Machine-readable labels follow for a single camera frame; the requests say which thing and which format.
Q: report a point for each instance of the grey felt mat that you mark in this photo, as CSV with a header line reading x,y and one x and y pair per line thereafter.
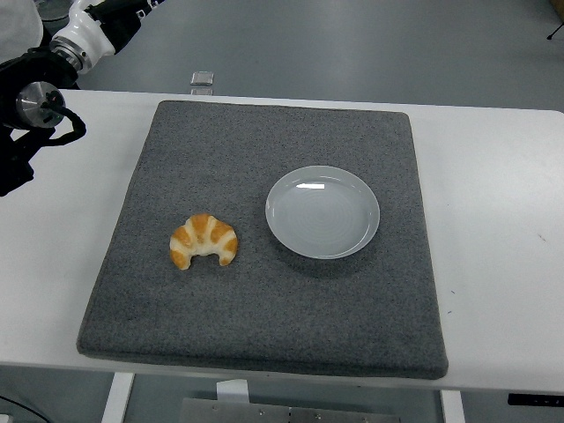
x,y
264,308

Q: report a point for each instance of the black table control box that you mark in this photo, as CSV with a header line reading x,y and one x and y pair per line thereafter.
x,y
535,399

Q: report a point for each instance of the grey metal plate with screws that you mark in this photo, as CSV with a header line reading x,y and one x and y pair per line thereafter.
x,y
282,413

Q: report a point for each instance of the golden croissant bread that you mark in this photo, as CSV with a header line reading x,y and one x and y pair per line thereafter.
x,y
205,240

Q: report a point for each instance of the pale grey round plate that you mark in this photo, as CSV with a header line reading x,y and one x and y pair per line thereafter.
x,y
321,213

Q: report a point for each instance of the white paper label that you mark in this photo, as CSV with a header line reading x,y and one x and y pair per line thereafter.
x,y
232,391

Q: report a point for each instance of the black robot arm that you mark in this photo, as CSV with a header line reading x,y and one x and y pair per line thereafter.
x,y
26,79

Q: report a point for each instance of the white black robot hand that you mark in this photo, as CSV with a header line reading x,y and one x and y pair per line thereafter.
x,y
86,33

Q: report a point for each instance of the white table leg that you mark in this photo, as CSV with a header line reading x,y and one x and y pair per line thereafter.
x,y
452,407
117,396

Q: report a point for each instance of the black tripod leg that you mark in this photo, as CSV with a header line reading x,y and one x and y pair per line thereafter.
x,y
556,31

